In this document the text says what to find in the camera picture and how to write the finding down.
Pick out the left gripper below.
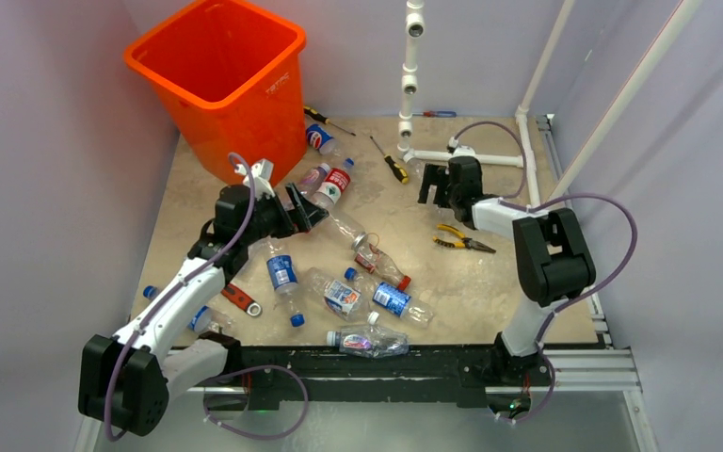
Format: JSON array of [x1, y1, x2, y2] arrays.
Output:
[[240, 182, 327, 245]]

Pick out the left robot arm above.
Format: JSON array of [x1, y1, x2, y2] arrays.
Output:
[[78, 184, 329, 442]]

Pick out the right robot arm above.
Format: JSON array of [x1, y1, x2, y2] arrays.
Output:
[[418, 156, 596, 383]]

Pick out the Pepsi bottle near bin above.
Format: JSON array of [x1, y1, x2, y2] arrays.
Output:
[[306, 123, 341, 155]]

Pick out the orange plastic bin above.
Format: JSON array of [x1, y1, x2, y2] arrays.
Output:
[[123, 1, 307, 185]]

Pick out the red label Nongfu bottle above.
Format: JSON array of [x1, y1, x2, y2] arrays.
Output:
[[311, 158, 355, 211]]

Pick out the black yellow short screwdriver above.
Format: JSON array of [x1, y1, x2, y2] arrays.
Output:
[[369, 136, 409, 185]]

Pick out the clear jar silver lid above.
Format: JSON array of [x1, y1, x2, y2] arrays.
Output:
[[320, 209, 368, 250]]

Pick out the blue label bottle standing cap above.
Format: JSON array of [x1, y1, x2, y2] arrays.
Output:
[[263, 238, 306, 328]]

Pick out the red blue small screwdriver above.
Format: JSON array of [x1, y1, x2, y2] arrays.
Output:
[[418, 110, 458, 118]]

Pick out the yellow black pliers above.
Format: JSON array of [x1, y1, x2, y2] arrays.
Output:
[[432, 223, 497, 254]]

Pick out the red gold label bottle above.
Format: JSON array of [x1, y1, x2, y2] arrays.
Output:
[[354, 244, 411, 291]]

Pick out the white orange label bottle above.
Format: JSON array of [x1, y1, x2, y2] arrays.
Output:
[[302, 267, 372, 323]]

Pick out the black yellow long screwdriver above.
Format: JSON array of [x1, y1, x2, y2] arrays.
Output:
[[303, 105, 357, 137]]

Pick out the red adjustable wrench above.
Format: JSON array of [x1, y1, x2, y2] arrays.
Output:
[[221, 283, 263, 317]]

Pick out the blue Pocari label bottle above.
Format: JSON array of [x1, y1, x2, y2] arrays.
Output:
[[344, 267, 435, 328]]

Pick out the purple label front bottle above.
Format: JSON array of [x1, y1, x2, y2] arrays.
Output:
[[326, 312, 410, 359]]

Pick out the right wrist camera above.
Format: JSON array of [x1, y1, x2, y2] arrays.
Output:
[[446, 137, 476, 158]]

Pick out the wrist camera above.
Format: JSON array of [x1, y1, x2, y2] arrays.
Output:
[[243, 159, 276, 200], [446, 137, 476, 158]]

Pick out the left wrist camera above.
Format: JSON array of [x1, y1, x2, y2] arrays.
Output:
[[243, 159, 276, 200]]

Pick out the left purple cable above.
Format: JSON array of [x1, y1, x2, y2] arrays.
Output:
[[103, 153, 257, 443]]

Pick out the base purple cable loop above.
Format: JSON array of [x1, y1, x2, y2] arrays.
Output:
[[201, 364, 310, 443]]

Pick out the white PVC pipe frame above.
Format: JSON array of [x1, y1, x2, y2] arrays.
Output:
[[393, 0, 706, 210]]

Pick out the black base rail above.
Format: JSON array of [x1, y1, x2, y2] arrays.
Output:
[[182, 331, 556, 412]]

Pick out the aluminium frame rail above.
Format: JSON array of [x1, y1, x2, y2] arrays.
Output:
[[536, 115, 643, 395]]

